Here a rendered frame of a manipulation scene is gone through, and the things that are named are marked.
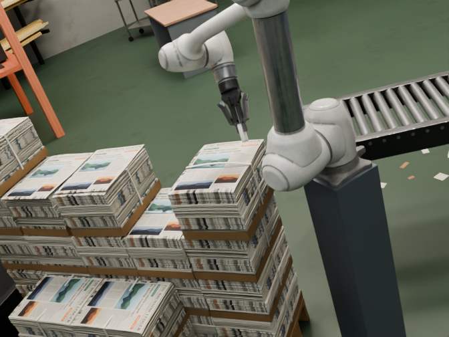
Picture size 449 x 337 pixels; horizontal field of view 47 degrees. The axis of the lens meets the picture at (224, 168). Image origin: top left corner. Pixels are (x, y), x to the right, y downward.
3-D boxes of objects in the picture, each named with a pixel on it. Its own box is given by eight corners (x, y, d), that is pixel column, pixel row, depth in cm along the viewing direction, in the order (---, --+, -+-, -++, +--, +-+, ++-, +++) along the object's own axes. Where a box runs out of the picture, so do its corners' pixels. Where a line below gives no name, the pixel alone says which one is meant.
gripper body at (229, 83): (240, 77, 196) (248, 100, 196) (222, 85, 200) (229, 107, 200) (232, 76, 190) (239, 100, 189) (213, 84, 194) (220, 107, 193)
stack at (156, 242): (291, 381, 236) (243, 240, 197) (92, 352, 288) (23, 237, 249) (311, 316, 266) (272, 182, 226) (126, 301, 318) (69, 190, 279)
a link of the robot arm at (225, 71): (218, 71, 201) (222, 86, 201) (206, 70, 193) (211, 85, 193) (238, 63, 197) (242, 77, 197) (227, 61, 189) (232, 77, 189)
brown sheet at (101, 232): (125, 236, 222) (121, 229, 220) (73, 237, 235) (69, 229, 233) (162, 186, 252) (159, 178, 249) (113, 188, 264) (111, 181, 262)
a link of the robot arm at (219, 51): (227, 69, 202) (198, 74, 196) (216, 31, 203) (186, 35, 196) (241, 59, 193) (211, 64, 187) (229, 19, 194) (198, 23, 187)
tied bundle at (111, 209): (125, 238, 222) (105, 194, 212) (72, 238, 235) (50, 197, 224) (162, 187, 252) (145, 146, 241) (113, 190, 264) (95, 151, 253)
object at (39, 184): (46, 199, 224) (45, 197, 223) (1, 200, 237) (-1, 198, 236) (94, 154, 251) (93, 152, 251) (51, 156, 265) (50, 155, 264)
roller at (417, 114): (419, 132, 242) (419, 123, 240) (397, 94, 283) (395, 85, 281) (431, 130, 241) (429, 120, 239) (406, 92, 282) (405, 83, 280)
